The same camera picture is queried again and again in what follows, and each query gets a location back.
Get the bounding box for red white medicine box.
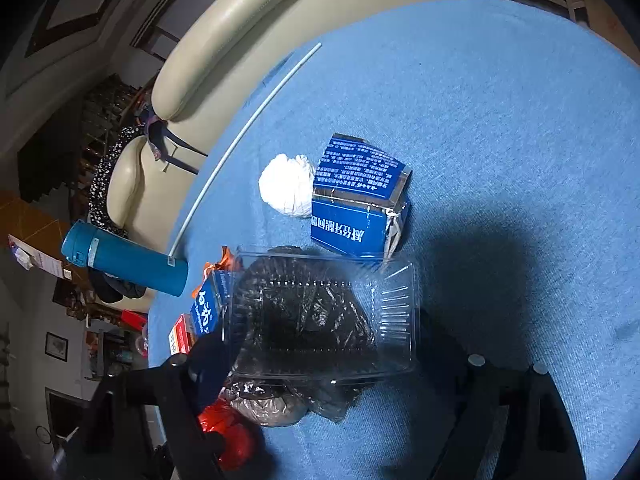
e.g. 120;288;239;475
168;313;198;356

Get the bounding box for red plastic bag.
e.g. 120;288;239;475
198;398;257;471

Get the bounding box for clear plastic clamshell container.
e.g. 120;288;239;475
222;247;420;385

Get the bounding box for orange plastic wrapper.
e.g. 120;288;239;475
203;246;234;280

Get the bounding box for blue toothpaste box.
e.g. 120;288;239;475
310;133;411;260

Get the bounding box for white tissue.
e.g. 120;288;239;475
258;154;316;218

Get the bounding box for small blue carton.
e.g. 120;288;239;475
190;270;231;337

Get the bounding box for teal thermos bottle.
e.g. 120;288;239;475
61;220;189;297

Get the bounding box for dark clothes on sofa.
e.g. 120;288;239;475
87;84;205;237

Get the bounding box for blue table cloth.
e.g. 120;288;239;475
169;0;639;479

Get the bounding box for cream leather sofa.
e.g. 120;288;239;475
106;0;431;250

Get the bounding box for white thin rod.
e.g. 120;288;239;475
167;41;324;260

